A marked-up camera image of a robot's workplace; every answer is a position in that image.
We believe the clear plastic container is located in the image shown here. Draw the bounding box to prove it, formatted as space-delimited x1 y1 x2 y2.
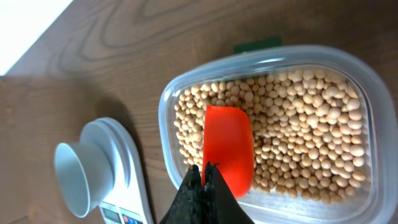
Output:
158 45 397 223

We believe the white round bowl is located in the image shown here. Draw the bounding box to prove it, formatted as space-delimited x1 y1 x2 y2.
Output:
53 142 114 218

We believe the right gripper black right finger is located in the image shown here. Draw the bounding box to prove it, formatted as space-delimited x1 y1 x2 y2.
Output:
203 162 254 224

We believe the white digital kitchen scale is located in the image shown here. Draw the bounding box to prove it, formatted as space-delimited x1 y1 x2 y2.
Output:
80 117 154 224

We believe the orange measuring scoop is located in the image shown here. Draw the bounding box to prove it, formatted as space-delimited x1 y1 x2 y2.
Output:
203 106 254 198

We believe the pile of soybeans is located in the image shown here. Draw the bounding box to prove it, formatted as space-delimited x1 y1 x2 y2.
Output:
174 68 367 203

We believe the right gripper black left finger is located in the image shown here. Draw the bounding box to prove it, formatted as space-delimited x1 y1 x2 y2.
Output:
159 165 203 224

